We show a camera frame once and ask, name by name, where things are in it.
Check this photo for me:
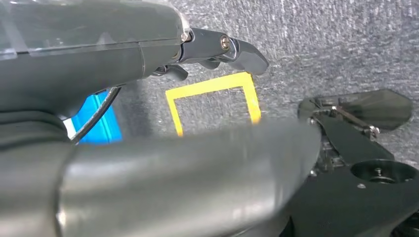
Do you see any black camera cable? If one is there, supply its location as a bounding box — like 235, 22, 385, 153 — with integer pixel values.
70, 86, 122, 143

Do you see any yellow floor tape square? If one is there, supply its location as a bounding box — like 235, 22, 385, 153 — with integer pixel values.
165, 72, 262, 138

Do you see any blue metal shelf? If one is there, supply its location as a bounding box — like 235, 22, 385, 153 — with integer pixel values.
70, 91, 124, 145

